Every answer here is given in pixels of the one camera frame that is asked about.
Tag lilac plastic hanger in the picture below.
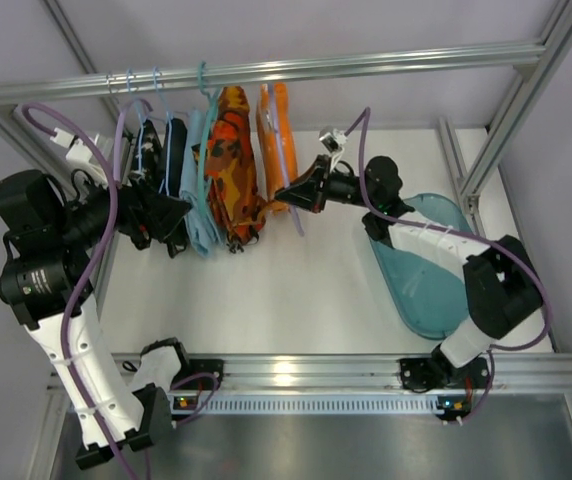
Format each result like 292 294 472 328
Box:
106 96 153 190
264 83 306 237

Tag orange tie-dye trousers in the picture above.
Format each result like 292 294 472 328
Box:
258 82 300 214

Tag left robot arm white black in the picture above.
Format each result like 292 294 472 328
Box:
0 139 193 469

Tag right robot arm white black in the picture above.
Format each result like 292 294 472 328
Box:
275 156 546 394

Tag dark navy trousers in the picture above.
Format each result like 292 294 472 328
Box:
158 118 188 258

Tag light blue trousers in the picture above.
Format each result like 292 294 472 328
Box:
179 108 230 260

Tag black white patterned trousers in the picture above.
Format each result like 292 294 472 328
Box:
129 119 162 190

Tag camouflage orange trousers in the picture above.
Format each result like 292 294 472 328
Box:
205 86 270 254

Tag empty lilac plastic hanger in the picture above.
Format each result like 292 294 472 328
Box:
106 96 153 190

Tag teal plastic hanger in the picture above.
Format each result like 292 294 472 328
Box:
197 61 219 218

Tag teal transparent plastic tub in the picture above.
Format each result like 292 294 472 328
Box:
362 193 486 340

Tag light blue wire hanger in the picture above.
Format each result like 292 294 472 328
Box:
126 69 152 176
152 66 174 196

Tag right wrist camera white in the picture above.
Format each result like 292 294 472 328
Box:
319 126 347 171

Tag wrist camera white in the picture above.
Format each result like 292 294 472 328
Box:
319 126 347 171
50 127 112 169

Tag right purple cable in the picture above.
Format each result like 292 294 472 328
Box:
343 107 552 426

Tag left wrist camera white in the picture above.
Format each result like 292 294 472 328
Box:
50 127 112 169

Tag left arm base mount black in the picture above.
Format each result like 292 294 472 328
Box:
171 357 225 392

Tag left aluminium frame post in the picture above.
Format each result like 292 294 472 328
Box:
0 59 117 226

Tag aluminium frame post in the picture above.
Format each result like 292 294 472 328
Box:
0 59 117 226
457 1 572 214

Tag slotted grey cable duct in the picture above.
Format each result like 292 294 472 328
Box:
169 394 445 418

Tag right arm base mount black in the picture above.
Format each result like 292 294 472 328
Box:
399 356 489 393

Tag aluminium hanging rail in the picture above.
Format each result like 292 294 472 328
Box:
0 41 546 106

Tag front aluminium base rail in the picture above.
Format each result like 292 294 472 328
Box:
45 352 572 401

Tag right aluminium frame post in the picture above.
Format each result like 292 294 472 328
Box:
457 1 572 214

